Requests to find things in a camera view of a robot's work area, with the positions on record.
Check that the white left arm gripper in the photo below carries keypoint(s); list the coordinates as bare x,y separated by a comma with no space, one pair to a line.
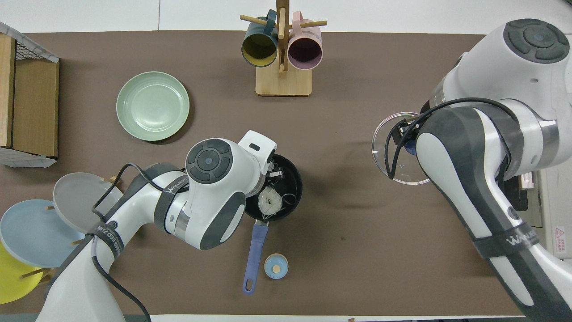
261,139

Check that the white vermicelli bundle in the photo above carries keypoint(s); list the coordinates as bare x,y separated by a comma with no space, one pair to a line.
269,202

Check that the glass lid blue knob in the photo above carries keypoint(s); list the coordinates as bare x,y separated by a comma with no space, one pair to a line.
384,152

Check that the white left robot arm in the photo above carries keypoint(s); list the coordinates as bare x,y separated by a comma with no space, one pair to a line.
210,188

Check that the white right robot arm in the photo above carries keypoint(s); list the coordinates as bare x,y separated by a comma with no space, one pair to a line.
491,134

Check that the green plate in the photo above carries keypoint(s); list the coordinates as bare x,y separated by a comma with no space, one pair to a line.
153,106

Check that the grey plate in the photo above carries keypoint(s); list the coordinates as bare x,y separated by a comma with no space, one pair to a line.
76,197

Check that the light blue plate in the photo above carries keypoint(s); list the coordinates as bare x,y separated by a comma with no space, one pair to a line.
35,235

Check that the wooden plate rack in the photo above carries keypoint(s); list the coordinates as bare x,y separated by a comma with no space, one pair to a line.
33,273

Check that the yellow plate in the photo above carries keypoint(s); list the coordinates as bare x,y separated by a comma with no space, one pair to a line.
13,279

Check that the wooden mug tree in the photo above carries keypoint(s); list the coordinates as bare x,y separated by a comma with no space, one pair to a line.
283,82

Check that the small blue jar cork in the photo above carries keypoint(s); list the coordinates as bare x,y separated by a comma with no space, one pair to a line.
276,266

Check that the brown table mat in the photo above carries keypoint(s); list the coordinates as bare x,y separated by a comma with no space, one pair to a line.
339,250

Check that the dark teal mug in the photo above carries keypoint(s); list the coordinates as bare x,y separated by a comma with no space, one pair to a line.
259,49

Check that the pink mug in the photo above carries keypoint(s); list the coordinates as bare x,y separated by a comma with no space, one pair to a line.
305,51

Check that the beige toaster oven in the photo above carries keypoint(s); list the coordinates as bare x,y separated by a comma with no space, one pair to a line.
558,210

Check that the black right wrist bracket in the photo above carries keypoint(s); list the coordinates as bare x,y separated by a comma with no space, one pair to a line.
407,129

